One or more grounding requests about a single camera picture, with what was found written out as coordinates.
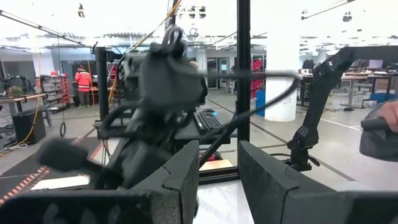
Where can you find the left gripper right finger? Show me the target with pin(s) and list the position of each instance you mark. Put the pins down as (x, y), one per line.
(295, 208)

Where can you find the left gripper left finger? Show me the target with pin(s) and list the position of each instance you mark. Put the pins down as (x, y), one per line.
(140, 208)

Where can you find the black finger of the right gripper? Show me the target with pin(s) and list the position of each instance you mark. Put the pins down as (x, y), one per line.
(62, 155)

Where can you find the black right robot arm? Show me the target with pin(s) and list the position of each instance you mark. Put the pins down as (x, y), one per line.
(169, 81)

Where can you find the white flat panel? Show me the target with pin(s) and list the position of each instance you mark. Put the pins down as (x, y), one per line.
(62, 183)

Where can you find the black box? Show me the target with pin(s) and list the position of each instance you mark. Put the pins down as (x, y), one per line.
(28, 126)

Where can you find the black mat striped edge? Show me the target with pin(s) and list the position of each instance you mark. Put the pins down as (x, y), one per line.
(18, 174)

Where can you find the shelving with small bins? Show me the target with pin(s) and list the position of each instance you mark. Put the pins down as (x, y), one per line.
(54, 90)

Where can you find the wooden table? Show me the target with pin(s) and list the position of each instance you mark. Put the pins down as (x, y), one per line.
(21, 99)

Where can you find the person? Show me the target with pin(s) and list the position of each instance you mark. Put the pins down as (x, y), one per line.
(83, 84)

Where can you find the wooden panel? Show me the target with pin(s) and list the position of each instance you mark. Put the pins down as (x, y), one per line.
(217, 165)

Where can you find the black keyboard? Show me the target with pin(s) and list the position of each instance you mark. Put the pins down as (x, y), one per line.
(207, 120)

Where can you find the black keyboard desk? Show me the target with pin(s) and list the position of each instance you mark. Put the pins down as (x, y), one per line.
(225, 135)

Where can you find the blue bin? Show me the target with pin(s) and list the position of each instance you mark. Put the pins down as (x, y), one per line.
(260, 102)

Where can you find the round white pillar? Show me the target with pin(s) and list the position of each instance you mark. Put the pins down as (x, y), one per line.
(281, 77)

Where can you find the person's hand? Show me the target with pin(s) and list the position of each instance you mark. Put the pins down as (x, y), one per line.
(390, 115)

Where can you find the red rack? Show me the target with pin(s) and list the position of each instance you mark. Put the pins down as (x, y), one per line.
(256, 74)

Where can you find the wooden top workbench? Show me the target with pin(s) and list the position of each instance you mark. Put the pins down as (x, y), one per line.
(357, 77)

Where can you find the black frame bottom rail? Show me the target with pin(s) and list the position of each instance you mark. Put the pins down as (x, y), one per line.
(217, 175)

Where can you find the short black frame post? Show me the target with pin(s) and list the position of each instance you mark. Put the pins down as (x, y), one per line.
(102, 84)

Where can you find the tall black frame post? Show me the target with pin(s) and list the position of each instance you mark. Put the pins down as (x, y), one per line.
(243, 62)

